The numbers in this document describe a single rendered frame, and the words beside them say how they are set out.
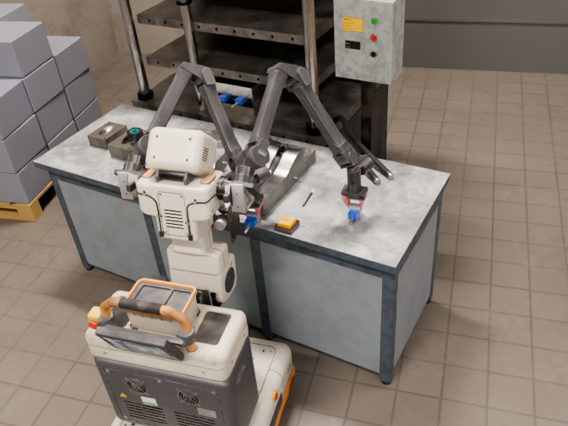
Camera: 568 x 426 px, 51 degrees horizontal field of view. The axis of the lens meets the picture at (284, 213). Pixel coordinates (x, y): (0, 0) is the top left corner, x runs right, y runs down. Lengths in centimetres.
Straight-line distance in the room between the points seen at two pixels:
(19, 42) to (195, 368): 276
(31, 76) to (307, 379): 267
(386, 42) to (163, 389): 182
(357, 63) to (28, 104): 226
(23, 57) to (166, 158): 234
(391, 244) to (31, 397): 190
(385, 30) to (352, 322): 135
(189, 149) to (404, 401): 155
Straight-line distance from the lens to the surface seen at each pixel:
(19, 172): 425
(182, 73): 243
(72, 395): 319
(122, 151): 316
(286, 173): 269
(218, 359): 204
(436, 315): 326
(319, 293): 269
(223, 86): 344
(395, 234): 247
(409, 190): 272
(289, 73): 229
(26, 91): 432
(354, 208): 253
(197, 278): 237
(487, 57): 582
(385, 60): 298
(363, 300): 259
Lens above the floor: 235
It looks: 37 degrees down
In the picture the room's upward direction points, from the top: 5 degrees counter-clockwise
